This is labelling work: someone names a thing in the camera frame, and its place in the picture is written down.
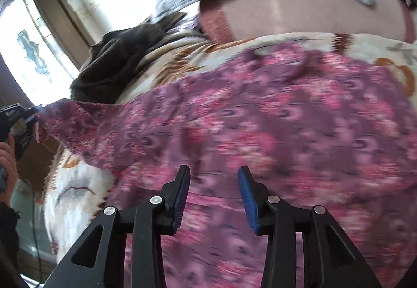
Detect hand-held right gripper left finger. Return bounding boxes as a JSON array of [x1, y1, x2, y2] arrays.
[[44, 165, 191, 288]]

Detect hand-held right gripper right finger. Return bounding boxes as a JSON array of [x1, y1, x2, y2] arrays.
[[237, 165, 382, 288]]

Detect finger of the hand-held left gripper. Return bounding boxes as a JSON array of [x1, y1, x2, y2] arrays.
[[20, 104, 44, 123]]

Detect pink floral garment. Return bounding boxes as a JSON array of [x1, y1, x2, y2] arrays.
[[34, 44, 417, 288]]

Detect person's left forearm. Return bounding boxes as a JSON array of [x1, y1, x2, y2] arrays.
[[0, 198, 21, 271]]

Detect person's left hand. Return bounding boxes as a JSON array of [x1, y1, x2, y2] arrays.
[[0, 133, 17, 195]]

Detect window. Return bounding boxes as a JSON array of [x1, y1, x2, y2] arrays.
[[0, 0, 86, 104]]

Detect dark brown cloth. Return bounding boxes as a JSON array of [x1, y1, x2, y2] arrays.
[[70, 11, 187, 104]]

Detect cream leaf-print blanket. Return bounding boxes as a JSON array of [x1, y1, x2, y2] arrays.
[[42, 32, 417, 264]]

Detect pink bed sheet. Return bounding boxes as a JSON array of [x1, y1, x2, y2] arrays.
[[198, 0, 415, 45]]

